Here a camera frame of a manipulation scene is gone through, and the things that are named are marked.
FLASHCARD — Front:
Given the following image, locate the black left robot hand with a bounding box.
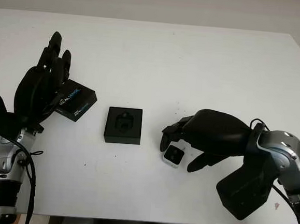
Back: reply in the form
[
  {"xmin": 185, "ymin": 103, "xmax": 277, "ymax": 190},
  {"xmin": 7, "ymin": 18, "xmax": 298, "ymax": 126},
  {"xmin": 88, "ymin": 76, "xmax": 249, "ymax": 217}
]
[{"xmin": 10, "ymin": 28, "xmax": 75, "ymax": 132}]

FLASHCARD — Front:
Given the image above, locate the small silver depth camera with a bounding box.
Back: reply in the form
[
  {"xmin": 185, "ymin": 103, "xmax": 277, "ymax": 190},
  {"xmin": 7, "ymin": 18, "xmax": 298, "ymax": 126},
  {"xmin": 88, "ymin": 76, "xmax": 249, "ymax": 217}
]
[{"xmin": 162, "ymin": 144, "xmax": 185, "ymax": 170}]

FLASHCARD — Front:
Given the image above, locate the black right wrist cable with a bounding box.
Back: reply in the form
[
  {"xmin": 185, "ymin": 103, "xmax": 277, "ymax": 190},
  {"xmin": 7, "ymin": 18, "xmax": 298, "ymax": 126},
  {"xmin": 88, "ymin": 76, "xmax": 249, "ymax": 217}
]
[{"xmin": 241, "ymin": 118, "xmax": 300, "ymax": 224}]

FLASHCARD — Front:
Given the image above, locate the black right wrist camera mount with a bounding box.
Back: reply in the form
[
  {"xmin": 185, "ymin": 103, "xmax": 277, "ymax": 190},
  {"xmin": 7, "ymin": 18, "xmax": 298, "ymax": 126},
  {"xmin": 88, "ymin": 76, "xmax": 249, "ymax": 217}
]
[{"xmin": 213, "ymin": 158, "xmax": 279, "ymax": 223}]

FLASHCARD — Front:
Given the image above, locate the black RealSense printed box lid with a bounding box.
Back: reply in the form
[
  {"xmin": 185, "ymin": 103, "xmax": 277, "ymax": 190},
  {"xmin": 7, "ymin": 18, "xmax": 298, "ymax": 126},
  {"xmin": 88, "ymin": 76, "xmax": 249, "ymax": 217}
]
[{"xmin": 52, "ymin": 78, "xmax": 99, "ymax": 125}]

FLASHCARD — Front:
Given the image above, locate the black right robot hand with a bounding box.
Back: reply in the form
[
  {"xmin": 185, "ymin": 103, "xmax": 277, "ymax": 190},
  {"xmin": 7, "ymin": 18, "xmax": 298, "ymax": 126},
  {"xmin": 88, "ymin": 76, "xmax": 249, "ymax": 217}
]
[{"xmin": 158, "ymin": 105, "xmax": 257, "ymax": 178}]

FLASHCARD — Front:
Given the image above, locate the black box base foam insert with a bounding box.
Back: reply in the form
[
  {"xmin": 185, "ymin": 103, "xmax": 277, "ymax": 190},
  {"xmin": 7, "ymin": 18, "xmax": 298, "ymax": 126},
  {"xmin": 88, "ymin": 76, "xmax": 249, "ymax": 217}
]
[{"xmin": 103, "ymin": 106, "xmax": 144, "ymax": 146}]

